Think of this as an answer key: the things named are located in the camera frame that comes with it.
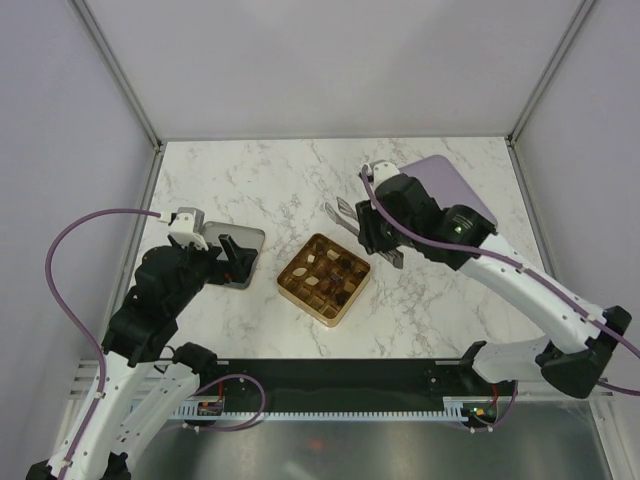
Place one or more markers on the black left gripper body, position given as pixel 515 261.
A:
pixel 202 267

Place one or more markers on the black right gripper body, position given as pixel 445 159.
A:
pixel 378 234

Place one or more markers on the silver tin lid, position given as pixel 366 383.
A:
pixel 241 247

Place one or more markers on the metal tongs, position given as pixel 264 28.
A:
pixel 344 215

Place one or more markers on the cream oval chocolate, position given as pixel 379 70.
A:
pixel 312 280

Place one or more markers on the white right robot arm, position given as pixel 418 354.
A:
pixel 579 338

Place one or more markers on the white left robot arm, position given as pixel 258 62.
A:
pixel 108 435

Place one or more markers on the gold chocolate tin box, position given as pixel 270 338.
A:
pixel 309 298

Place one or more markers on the lavender plastic tray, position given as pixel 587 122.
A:
pixel 444 183

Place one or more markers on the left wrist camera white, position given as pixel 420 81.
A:
pixel 186 228

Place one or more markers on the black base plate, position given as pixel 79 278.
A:
pixel 345 384

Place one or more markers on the white cable duct rail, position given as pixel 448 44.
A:
pixel 450 411

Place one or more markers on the left aluminium frame post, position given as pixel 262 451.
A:
pixel 115 69

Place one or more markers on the aluminium frame post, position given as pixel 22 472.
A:
pixel 115 69
pixel 570 34

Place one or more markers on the right aluminium frame post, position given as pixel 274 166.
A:
pixel 570 34

